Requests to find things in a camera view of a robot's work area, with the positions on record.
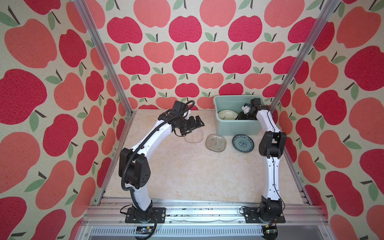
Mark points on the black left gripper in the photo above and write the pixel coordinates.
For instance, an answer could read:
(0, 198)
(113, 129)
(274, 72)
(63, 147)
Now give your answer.
(192, 125)

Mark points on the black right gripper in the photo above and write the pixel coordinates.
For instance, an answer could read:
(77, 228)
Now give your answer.
(241, 115)

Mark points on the clear grey glass plate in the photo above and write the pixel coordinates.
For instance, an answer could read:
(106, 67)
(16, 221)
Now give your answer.
(216, 143)

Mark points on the cream plate with plant drawing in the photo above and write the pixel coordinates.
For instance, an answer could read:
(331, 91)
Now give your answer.
(227, 115)

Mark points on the small blue floral plate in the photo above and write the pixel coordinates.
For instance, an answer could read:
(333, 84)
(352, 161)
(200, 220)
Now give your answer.
(243, 143)

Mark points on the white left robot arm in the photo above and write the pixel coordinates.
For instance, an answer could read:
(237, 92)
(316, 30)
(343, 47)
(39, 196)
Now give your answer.
(134, 168)

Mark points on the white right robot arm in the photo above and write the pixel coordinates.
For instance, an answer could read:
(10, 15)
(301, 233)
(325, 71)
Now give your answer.
(271, 148)

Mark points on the mint green plastic bin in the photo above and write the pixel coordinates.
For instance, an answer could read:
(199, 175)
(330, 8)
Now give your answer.
(234, 127)

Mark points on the clear round glass plate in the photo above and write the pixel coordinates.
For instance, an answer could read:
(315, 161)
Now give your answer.
(196, 136)

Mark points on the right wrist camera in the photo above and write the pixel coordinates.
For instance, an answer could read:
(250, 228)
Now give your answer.
(246, 108)

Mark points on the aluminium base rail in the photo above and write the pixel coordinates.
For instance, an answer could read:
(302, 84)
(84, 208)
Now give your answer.
(188, 220)

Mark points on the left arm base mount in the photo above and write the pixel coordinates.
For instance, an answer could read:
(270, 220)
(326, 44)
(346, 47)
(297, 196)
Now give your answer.
(137, 216)

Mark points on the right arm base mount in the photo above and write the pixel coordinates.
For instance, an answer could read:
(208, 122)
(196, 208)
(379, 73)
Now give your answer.
(261, 216)

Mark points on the left aluminium frame post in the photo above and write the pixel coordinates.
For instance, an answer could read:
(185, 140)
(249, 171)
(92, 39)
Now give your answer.
(90, 24)

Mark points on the aluminium frame post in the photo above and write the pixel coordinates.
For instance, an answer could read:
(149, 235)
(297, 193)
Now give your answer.
(90, 24)
(319, 24)

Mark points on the right aluminium frame post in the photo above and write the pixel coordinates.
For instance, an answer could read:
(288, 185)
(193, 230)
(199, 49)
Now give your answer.
(319, 24)

